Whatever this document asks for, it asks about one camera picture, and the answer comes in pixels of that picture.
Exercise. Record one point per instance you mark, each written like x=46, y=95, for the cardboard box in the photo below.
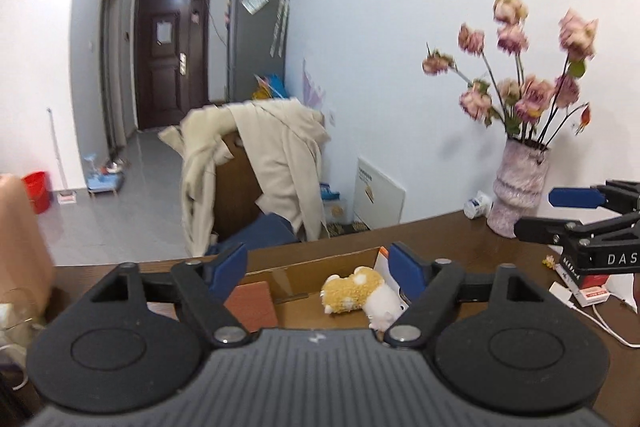
x=300, y=277

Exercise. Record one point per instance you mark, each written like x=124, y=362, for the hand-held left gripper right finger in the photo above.
x=405, y=269

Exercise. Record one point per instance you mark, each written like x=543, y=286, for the purple wall sticker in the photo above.
x=312, y=89

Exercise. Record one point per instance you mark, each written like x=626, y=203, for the white flat panel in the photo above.
x=380, y=197

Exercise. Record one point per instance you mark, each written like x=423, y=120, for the wooden chair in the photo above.
x=235, y=192

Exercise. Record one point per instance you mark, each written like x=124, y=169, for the white paper on door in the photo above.
x=163, y=33

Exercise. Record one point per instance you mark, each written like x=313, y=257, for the red-brown sponge block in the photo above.
x=252, y=307

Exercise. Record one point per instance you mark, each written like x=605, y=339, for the blue cloth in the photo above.
x=270, y=232

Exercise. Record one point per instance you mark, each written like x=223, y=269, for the yellow and white plush toy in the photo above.
x=350, y=292

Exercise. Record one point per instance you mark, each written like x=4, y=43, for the small white bottle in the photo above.
x=477, y=205

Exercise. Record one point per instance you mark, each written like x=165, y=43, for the white mop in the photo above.
x=66, y=196

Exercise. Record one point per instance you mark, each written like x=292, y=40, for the white paper sheet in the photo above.
x=622, y=292

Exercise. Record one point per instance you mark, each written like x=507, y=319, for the clear container with blue lid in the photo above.
x=334, y=207

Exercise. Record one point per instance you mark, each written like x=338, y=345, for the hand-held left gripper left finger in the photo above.
x=227, y=269

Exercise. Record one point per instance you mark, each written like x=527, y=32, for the blue and yellow bag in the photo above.
x=270, y=87

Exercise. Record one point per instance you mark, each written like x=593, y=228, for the grey refrigerator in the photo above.
x=250, y=57

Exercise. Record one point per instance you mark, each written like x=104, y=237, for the beige coat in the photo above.
x=280, y=147

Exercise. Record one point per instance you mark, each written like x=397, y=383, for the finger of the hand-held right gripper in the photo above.
x=570, y=198
x=540, y=229

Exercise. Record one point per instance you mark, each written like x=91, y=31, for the dried pink flower bouquet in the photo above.
x=537, y=94

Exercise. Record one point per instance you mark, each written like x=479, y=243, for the dark brown door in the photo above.
x=170, y=82

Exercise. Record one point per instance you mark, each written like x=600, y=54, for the pink textured vase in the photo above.
x=517, y=187

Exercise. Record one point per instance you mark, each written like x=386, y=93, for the dark door frame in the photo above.
x=107, y=67

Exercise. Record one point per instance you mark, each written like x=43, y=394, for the peach coloured object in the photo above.
x=20, y=237

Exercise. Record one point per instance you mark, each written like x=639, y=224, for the blue pet feeder stand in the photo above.
x=105, y=182

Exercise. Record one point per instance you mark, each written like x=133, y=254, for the dark patterned mat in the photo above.
x=350, y=228

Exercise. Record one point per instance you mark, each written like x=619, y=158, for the red and white box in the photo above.
x=592, y=294

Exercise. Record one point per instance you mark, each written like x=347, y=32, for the red bucket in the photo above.
x=37, y=192

